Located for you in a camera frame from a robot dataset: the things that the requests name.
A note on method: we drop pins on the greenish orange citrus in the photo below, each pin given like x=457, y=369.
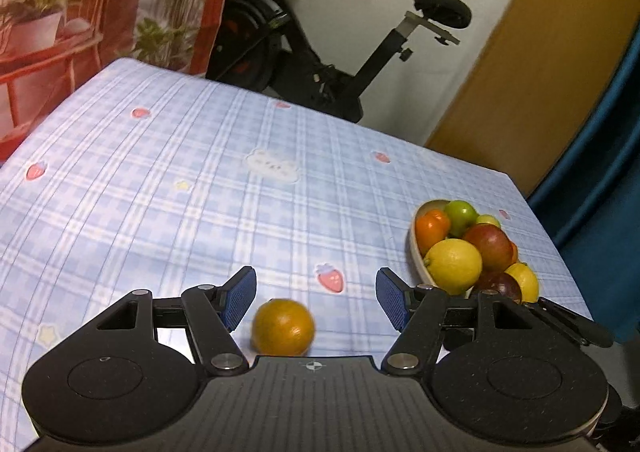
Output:
x=282, y=328

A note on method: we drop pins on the light green apple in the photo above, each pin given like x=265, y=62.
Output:
x=488, y=219

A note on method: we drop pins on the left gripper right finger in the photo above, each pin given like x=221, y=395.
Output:
x=417, y=313

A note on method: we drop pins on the dark purple mangosteen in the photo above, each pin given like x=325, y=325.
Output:
x=500, y=282

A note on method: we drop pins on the teal curtain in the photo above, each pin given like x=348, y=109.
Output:
x=589, y=204

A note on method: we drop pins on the small orange kumquat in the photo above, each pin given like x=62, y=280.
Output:
x=431, y=228

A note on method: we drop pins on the large yellow lemon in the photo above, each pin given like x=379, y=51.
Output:
x=526, y=279

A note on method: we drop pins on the orange mandarin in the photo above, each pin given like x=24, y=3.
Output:
x=514, y=248

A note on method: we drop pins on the beige round plate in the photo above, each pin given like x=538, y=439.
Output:
x=414, y=250

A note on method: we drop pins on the printed fabric backdrop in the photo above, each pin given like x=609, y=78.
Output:
x=49, y=48

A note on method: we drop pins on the blue plaid tablecloth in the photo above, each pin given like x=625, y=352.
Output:
x=145, y=178

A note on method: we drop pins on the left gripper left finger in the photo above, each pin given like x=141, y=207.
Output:
x=212, y=313

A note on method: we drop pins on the red apple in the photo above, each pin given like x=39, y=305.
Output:
x=494, y=246

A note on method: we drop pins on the dark green apple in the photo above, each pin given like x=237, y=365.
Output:
x=461, y=215

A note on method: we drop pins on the wooden door panel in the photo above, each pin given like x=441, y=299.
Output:
x=542, y=72

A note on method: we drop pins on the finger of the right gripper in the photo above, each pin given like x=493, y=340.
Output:
x=573, y=326

